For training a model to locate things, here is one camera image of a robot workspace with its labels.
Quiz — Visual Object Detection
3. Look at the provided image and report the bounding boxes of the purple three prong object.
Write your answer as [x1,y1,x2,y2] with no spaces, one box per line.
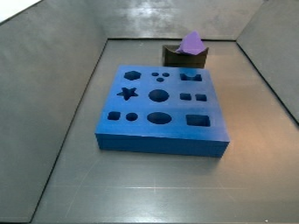
[175,31,206,55]

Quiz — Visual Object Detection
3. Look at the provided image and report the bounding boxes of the dark brown curved fixture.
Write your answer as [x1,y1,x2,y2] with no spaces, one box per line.
[163,45,210,68]

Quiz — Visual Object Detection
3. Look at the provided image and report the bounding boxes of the blue foam shape-hole block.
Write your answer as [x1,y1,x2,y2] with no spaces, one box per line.
[95,66,230,158]

